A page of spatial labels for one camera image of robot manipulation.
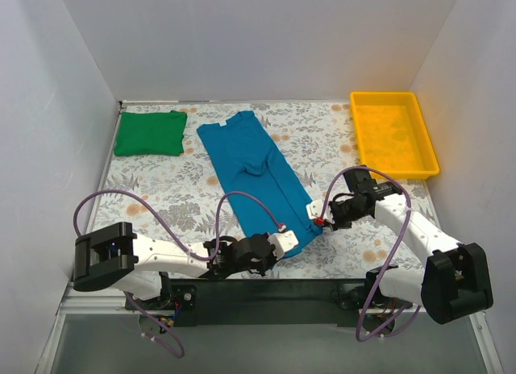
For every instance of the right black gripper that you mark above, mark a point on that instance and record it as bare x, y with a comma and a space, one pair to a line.
333, 214

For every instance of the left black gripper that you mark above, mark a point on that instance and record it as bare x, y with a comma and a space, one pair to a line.
272, 259

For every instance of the blue t shirt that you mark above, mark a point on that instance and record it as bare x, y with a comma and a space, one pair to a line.
246, 159

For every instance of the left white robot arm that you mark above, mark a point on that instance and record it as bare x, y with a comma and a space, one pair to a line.
116, 256

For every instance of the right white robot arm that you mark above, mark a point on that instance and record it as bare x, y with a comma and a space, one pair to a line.
455, 281

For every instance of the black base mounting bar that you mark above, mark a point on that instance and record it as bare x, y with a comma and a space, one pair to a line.
197, 302

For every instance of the yellow plastic bin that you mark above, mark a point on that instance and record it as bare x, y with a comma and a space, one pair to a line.
391, 134

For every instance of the floral table mat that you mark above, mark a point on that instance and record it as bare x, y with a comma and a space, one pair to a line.
316, 138

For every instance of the folded green t shirt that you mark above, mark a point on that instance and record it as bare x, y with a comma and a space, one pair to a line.
151, 134

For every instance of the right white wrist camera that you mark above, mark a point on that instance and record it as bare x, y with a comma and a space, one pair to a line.
318, 210

